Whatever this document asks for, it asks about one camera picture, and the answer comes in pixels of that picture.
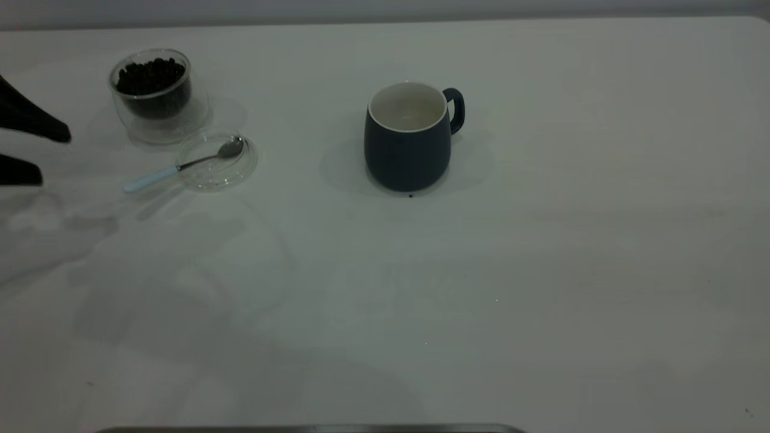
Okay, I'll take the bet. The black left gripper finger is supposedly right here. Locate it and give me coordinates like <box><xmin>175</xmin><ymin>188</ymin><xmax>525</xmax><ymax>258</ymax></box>
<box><xmin>0</xmin><ymin>154</ymin><xmax>44</xmax><ymax>186</ymax></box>
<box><xmin>0</xmin><ymin>75</ymin><xmax>72</xmax><ymax>144</ymax></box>

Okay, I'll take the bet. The metal spoon with white handle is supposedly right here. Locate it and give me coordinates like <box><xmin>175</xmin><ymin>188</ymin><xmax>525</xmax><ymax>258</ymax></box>
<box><xmin>123</xmin><ymin>138</ymin><xmax>245</xmax><ymax>194</ymax></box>

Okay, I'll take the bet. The dark grey ceramic mug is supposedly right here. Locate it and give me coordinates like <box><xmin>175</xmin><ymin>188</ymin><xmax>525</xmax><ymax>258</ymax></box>
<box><xmin>364</xmin><ymin>82</ymin><xmax>466</xmax><ymax>192</ymax></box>

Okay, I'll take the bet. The dark coffee beans pile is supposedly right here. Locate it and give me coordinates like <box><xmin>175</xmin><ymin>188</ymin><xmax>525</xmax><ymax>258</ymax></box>
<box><xmin>115</xmin><ymin>58</ymin><xmax>192</xmax><ymax>119</ymax></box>

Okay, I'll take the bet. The clear round glass lid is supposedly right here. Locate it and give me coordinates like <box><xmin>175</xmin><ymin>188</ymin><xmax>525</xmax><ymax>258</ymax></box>
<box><xmin>176</xmin><ymin>127</ymin><xmax>258</xmax><ymax>192</ymax></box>

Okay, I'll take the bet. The clear glass jar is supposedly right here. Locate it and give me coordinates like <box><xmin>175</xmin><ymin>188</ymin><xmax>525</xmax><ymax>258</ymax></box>
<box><xmin>108</xmin><ymin>49</ymin><xmax>209</xmax><ymax>145</ymax></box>

